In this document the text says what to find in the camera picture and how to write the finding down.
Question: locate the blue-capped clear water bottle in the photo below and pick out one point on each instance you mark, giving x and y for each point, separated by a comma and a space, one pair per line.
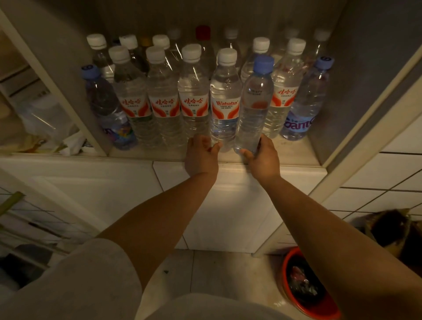
254, 112

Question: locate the single red-label water bottle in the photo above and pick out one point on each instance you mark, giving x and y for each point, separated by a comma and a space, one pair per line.
194, 85

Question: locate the black bin bag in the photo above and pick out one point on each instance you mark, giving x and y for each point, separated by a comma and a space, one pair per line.
301, 280

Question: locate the person's right thumb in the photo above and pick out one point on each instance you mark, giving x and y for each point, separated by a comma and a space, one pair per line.
246, 153

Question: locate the white shelf cabinet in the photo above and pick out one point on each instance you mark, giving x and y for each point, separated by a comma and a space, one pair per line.
49, 66

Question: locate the white crumpled plastic bag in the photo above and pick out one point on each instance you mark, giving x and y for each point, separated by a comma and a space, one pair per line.
74, 143

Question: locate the white framed cabinet door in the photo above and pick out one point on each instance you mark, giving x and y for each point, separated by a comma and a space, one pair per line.
362, 141

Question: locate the red-capped clear bottle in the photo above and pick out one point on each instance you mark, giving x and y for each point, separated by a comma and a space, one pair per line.
203, 33

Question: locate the white panel cabinet door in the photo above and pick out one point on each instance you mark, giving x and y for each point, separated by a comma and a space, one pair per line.
99, 188
234, 214

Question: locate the person's right hand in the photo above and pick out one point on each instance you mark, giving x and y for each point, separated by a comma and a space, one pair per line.
265, 164

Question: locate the red plastic bucket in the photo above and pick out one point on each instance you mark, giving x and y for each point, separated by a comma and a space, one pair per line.
288, 296

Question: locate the yellow-capped bottle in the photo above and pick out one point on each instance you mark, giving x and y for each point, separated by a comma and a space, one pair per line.
145, 42

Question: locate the person's left hand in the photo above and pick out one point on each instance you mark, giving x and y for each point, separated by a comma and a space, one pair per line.
201, 160

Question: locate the person's left forearm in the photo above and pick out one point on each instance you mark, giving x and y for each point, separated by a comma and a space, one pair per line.
164, 217

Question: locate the person's white shirt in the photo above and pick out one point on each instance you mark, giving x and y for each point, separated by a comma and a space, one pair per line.
82, 283

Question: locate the person's left thumb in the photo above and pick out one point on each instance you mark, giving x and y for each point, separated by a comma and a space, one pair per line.
216, 147

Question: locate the person's right forearm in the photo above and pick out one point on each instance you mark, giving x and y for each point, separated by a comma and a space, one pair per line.
329, 244

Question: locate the clear plastic bag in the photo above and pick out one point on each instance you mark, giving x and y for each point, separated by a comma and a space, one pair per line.
46, 115

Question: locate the group of white-capped bottles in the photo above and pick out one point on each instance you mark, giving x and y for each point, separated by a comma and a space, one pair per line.
161, 85

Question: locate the purple-label blue-capped bottle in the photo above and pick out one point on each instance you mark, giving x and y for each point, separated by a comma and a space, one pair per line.
105, 105
306, 99

